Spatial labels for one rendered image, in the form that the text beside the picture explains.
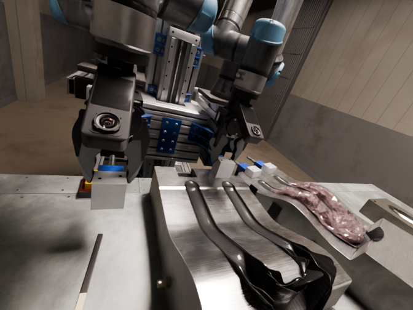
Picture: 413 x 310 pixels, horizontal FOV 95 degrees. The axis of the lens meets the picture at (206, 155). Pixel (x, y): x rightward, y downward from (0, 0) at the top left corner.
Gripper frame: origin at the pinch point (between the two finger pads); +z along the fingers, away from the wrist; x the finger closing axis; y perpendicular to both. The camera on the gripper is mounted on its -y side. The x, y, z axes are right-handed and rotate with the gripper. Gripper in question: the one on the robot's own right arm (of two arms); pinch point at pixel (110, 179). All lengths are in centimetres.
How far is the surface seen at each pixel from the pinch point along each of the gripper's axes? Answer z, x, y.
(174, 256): 6.2, -10.1, -11.4
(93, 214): 15.1, 2.7, 7.0
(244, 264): 3.5, -19.5, -16.2
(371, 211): 12, -96, -2
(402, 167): 18, -295, 60
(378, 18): -138, -303, 187
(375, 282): 8, -52, -23
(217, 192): 6.4, -24.9, 4.1
